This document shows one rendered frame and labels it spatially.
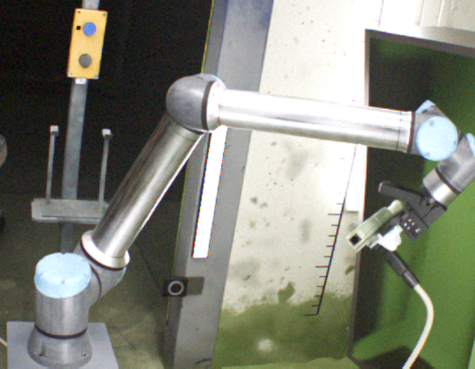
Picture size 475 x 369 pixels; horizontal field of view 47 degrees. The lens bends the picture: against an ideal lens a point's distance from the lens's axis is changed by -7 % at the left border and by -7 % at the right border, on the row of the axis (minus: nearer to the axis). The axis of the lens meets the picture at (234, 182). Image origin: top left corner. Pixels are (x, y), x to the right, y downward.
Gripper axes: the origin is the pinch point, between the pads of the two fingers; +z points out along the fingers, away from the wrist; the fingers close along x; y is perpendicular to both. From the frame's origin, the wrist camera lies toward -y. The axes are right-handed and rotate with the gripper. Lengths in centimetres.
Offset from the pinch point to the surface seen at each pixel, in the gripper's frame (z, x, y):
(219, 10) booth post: 0, 51, -99
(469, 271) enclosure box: 3, 60, 32
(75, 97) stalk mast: 57, 24, -114
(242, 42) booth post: 3, 53, -84
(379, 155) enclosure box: -5.3, 43.8, -18.5
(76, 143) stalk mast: 72, 26, -103
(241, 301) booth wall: 89, 69, -18
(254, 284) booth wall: 80, 72, -20
